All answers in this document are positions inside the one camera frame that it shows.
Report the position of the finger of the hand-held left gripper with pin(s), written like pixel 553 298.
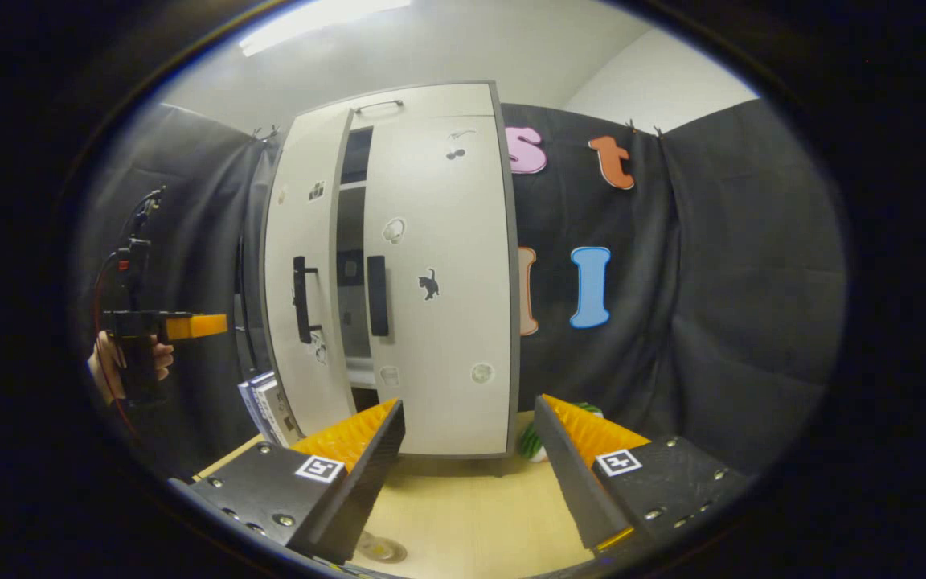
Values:
pixel 198 326

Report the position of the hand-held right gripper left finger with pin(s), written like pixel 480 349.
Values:
pixel 366 482

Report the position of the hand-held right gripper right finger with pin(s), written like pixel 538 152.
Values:
pixel 571 482

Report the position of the white cabinet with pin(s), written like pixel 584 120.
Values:
pixel 350 217

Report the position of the white cabinet flap door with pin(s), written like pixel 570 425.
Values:
pixel 447 100

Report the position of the watermelon slice toy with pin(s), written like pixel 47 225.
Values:
pixel 531 446

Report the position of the light blue book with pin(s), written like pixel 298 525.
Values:
pixel 243 398

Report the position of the white book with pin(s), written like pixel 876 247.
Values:
pixel 282 414

